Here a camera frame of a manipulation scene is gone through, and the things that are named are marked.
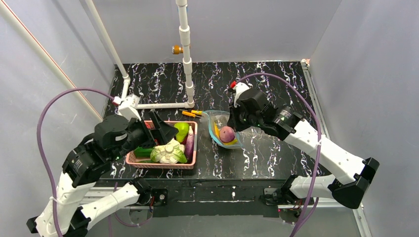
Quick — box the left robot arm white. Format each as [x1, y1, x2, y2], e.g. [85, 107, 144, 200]
[27, 112, 178, 237]

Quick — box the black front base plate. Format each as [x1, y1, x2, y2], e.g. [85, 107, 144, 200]
[118, 178, 295, 218]

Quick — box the long purple eggplant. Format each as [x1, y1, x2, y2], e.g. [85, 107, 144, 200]
[184, 127, 194, 161]

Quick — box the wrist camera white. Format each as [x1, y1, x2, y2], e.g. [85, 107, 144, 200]
[229, 81, 250, 108]
[118, 94, 142, 121]

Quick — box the yellow handle screwdriver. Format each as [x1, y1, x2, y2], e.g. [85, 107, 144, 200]
[191, 110, 203, 115]

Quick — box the clear zip top bag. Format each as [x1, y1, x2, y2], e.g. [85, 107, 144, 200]
[200, 110, 244, 149]

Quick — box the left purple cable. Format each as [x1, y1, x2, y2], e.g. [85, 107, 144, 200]
[37, 87, 155, 237]

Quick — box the white PVC pipe frame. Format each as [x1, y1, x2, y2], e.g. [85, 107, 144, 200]
[0, 0, 197, 127]

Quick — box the purple onion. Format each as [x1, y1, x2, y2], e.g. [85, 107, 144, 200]
[219, 126, 236, 143]

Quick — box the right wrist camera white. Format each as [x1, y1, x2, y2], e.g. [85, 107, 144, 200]
[229, 81, 250, 108]

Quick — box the orange handle screwdriver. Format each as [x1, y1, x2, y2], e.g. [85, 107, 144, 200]
[181, 110, 197, 118]

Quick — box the pink plastic basket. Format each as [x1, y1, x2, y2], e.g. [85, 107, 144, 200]
[126, 121, 198, 169]

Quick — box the white green cabbage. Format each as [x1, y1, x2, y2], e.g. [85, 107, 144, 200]
[150, 139, 188, 164]

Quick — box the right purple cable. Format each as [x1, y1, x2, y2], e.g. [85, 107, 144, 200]
[235, 72, 323, 237]

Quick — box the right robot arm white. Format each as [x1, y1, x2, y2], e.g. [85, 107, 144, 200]
[227, 84, 380, 209]

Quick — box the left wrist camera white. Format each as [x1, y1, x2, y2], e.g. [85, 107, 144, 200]
[118, 94, 142, 121]

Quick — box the purple cable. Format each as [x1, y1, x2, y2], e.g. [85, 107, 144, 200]
[37, 87, 155, 237]
[235, 72, 323, 237]

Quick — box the green pear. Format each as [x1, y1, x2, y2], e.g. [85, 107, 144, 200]
[174, 122, 190, 143]

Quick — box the brass pipe fitting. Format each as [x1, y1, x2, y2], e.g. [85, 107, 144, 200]
[171, 45, 183, 55]

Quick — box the yellow banana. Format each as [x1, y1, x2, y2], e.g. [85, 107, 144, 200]
[213, 122, 238, 146]

